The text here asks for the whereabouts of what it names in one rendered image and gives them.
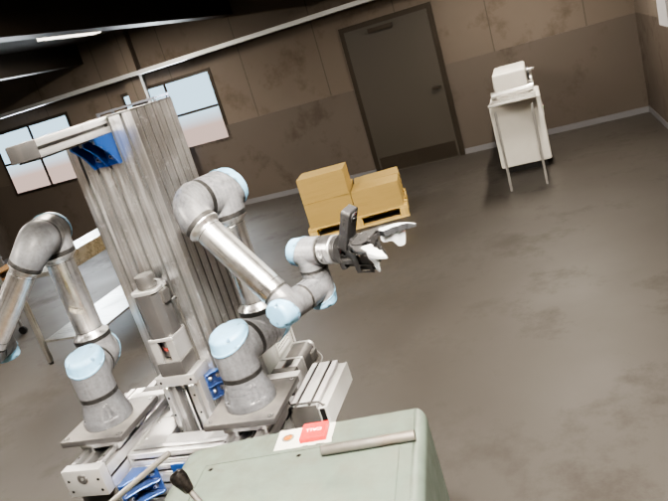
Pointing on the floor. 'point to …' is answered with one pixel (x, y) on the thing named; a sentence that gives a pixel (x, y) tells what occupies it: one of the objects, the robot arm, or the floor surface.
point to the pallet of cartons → (379, 201)
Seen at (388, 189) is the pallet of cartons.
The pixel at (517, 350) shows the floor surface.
